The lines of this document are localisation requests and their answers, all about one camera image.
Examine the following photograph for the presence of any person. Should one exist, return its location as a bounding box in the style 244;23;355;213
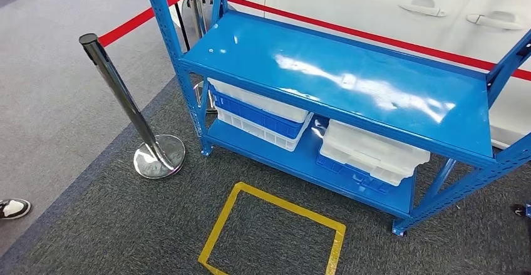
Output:
0;199;32;220

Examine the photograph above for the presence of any red barrier belt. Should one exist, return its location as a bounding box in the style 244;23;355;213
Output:
98;0;531;82

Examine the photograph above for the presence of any yellow floor tape square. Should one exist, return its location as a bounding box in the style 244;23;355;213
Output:
197;182;347;275

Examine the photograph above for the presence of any blue plastic bin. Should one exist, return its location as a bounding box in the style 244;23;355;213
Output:
209;86;308;140

